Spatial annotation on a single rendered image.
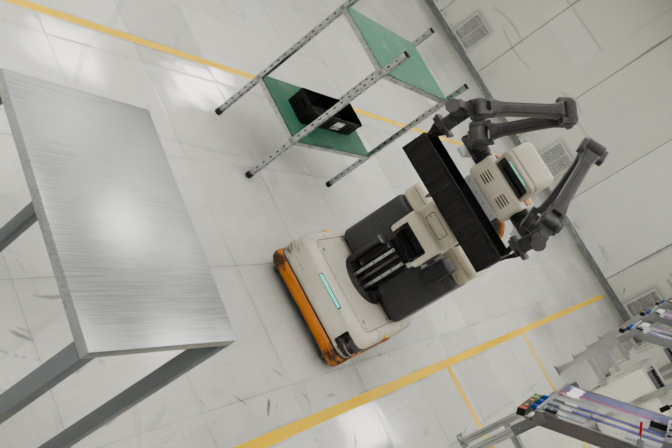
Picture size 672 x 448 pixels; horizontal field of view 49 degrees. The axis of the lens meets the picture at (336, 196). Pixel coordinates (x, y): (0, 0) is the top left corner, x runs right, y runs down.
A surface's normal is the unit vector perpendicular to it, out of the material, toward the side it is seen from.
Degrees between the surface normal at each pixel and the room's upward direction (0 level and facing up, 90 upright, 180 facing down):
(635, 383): 90
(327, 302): 90
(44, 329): 0
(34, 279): 0
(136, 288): 0
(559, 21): 90
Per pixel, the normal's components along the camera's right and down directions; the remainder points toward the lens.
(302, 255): -0.45, 0.02
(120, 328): 0.76, -0.53
